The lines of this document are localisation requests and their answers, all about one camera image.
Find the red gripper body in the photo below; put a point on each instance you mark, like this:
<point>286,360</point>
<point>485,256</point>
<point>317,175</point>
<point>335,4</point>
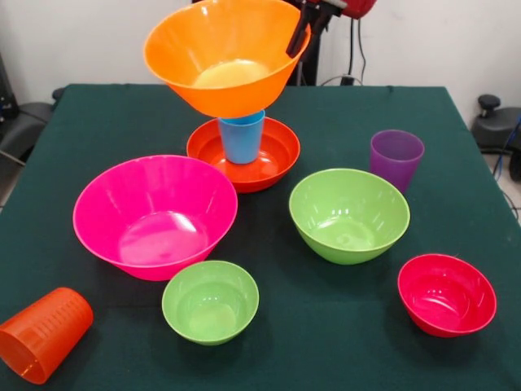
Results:
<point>360,7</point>

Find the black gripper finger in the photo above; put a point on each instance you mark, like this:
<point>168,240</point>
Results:
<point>319,18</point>
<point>297,38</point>

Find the large orange bowl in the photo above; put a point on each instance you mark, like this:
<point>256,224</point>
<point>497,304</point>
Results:
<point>211,45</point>

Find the blue cup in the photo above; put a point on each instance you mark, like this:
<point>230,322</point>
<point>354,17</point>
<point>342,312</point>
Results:
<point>240,138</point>

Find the red-orange bowl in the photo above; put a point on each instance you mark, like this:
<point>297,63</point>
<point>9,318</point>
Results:
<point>281,155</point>

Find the purple cup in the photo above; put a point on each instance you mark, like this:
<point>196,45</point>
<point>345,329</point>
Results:
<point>395,163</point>

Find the large green bowl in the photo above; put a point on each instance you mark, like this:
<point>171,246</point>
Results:
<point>346,220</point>

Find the large pink bowl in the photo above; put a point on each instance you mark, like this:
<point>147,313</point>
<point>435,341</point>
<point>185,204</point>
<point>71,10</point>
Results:
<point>154,212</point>

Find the small green bowl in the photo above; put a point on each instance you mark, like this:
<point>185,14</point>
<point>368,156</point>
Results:
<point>209,309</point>

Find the red-orange cup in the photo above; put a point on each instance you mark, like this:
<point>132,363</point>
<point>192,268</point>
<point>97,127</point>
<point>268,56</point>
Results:
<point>45,330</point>

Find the small pink bowl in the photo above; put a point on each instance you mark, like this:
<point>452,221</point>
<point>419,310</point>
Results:
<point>445,297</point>

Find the dark green table cloth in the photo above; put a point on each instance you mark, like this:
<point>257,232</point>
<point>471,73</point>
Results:
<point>285,366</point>

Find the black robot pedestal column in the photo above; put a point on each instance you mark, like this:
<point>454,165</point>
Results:
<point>311,65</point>

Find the black pedestal leg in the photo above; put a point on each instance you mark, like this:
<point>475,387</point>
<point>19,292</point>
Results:
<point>24,126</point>
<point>494,130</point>

